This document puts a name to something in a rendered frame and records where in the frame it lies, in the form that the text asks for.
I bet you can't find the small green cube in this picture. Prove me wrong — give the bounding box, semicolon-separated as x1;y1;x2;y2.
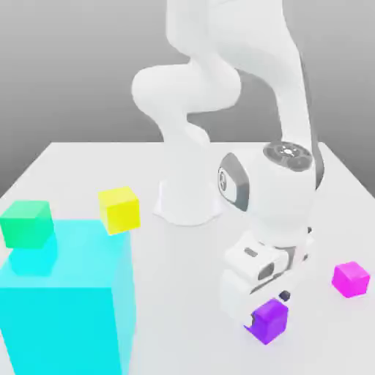
0;200;56;250

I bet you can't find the small purple cube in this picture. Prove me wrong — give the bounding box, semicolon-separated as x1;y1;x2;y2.
243;297;289;346

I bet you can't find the large cyan box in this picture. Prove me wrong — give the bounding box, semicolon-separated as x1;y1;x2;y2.
0;219;138;375

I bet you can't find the small cyan cube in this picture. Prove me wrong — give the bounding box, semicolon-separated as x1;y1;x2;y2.
8;232;59;278

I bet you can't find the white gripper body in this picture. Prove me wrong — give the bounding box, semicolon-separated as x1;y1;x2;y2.
219;267;290;316

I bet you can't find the small magenta cube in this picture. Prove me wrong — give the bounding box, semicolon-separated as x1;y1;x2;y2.
331;261;371;300

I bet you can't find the small yellow cube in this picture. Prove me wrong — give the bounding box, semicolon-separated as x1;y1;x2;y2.
97;186;141;236

